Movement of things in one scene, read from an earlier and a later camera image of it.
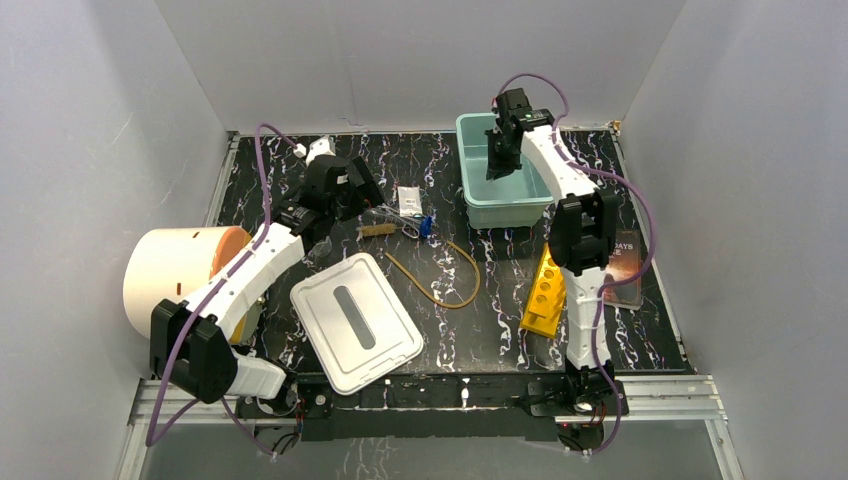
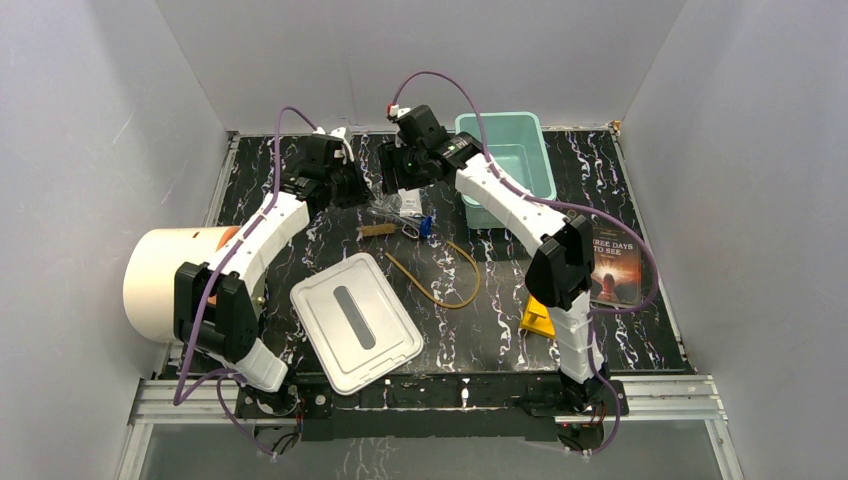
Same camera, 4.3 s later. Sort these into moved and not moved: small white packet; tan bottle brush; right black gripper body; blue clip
Moved: right black gripper body
Not moved: tan bottle brush; blue clip; small white packet
